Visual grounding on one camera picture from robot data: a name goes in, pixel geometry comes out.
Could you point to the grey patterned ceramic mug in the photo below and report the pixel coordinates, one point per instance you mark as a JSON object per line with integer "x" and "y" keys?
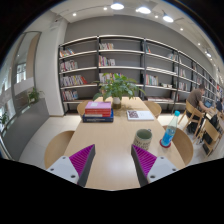
{"x": 141, "y": 140}

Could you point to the blue book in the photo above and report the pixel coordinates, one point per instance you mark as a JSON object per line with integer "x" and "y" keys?
{"x": 98, "y": 119}

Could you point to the black bag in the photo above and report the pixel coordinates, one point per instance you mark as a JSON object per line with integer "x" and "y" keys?
{"x": 207, "y": 149}

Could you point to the small potted floor plant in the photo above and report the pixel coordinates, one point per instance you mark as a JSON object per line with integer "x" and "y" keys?
{"x": 33, "y": 95}
{"x": 3, "y": 119}

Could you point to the open laptop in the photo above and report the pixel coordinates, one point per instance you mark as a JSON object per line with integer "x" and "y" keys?
{"x": 208, "y": 103}

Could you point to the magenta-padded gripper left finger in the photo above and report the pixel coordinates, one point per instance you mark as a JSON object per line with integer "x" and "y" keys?
{"x": 76, "y": 163}

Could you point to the red book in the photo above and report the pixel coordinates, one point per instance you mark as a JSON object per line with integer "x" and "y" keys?
{"x": 98, "y": 113}

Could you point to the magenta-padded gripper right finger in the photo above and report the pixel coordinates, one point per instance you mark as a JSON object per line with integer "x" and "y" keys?
{"x": 150, "y": 163}

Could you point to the round ceiling lights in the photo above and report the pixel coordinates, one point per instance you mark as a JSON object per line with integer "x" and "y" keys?
{"x": 117, "y": 6}

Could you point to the black backpack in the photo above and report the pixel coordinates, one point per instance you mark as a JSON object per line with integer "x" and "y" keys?
{"x": 215, "y": 121}

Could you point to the grey bookshelf unit with books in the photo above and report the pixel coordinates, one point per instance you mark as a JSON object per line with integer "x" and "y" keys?
{"x": 123, "y": 60}

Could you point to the round-backed wooden chair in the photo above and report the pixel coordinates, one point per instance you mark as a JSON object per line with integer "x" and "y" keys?
{"x": 58, "y": 146}
{"x": 154, "y": 108}
{"x": 185, "y": 145}
{"x": 81, "y": 108}

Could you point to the green potted plant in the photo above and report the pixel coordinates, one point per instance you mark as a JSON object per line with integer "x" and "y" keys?
{"x": 116, "y": 87}

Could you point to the wooden frame chair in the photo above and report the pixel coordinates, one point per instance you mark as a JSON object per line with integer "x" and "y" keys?
{"x": 190, "y": 111}
{"x": 208, "y": 129}

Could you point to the clear bottle with blue cap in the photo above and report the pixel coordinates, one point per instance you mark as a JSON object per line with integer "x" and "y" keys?
{"x": 170, "y": 133}

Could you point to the person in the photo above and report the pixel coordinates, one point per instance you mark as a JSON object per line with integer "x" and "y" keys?
{"x": 195, "y": 98}
{"x": 219, "y": 106}

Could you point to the pink book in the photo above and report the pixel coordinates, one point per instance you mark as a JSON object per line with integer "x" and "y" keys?
{"x": 98, "y": 105}

